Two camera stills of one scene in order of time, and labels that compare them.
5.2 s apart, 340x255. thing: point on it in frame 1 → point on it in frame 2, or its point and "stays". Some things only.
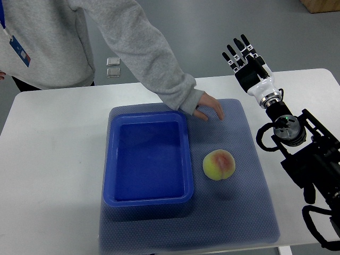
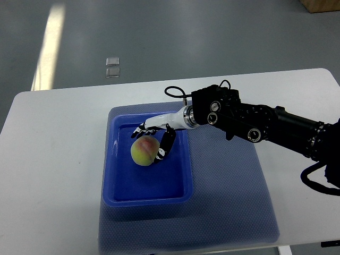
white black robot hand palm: [247, 77] → [183, 119]
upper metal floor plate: [113, 61] stays
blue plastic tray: [147, 160] stays
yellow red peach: [219, 164] → [144, 150]
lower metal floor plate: [113, 73] stays
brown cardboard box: [316, 6] stays
